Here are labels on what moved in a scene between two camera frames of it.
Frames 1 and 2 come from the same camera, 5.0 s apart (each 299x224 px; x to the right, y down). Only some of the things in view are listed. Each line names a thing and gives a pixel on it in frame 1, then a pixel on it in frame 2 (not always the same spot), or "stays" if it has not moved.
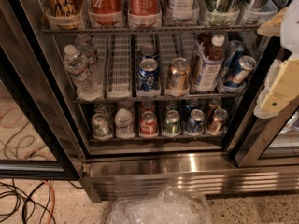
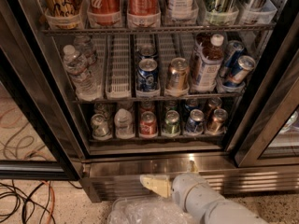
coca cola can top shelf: (105, 6) stays
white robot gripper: (291, 27) → (184, 188)
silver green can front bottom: (101, 127) stays
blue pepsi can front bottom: (194, 124) stays
